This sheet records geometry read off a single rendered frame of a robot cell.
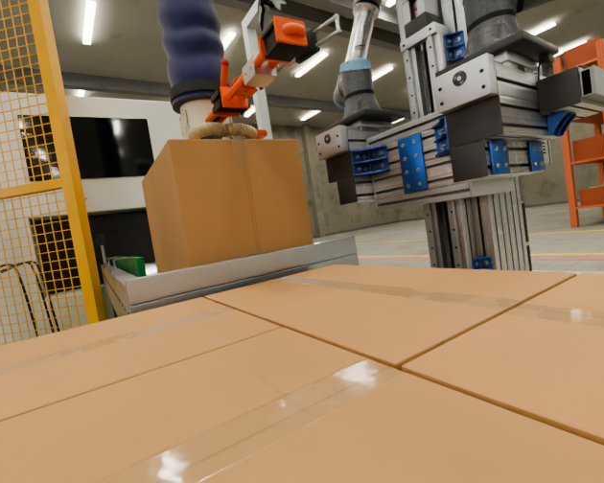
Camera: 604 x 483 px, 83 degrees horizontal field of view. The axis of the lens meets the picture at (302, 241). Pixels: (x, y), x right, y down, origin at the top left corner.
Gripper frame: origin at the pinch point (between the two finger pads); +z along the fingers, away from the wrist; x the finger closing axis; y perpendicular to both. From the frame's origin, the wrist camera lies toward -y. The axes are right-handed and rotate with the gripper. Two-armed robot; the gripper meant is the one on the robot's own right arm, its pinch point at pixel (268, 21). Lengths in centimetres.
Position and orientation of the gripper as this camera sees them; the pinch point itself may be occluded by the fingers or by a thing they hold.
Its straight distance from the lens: 166.9
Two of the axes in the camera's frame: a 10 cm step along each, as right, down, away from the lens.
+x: -5.8, 0.5, 8.2
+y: 8.0, -1.5, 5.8
